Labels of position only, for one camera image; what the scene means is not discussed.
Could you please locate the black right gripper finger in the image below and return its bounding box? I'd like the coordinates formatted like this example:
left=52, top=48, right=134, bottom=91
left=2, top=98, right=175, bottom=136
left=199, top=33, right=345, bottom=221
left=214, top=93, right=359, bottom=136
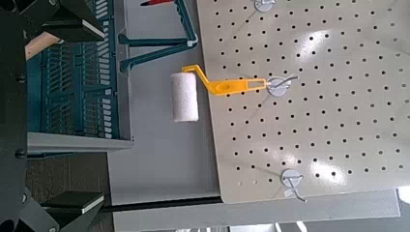
left=41, top=190, right=105, bottom=232
left=22, top=0, right=106, bottom=44

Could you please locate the blue plastic crate grey rim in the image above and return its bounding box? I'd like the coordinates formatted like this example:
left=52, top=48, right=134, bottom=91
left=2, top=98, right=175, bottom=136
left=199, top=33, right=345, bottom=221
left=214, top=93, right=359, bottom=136
left=26, top=0, right=135, bottom=155

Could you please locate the black pegboard stand pole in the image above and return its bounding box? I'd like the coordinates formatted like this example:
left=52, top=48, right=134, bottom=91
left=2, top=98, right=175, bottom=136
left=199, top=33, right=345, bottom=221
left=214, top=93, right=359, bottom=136
left=99, top=195, right=224, bottom=214

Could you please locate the yellow paint roller white sleeve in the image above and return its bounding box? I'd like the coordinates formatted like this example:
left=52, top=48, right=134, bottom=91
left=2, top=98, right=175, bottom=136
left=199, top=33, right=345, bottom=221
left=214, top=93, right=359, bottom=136
left=170, top=64, right=269, bottom=124

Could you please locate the white pegboard hook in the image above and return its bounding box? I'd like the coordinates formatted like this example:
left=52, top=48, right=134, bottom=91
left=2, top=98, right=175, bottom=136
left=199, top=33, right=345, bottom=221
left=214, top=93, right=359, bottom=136
left=265, top=73, right=300, bottom=98
left=253, top=0, right=278, bottom=14
left=279, top=168, right=308, bottom=204

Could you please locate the beige perforated pegboard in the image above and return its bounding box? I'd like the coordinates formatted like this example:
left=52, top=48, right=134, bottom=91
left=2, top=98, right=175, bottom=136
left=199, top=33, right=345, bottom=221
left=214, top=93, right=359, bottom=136
left=195, top=0, right=410, bottom=205

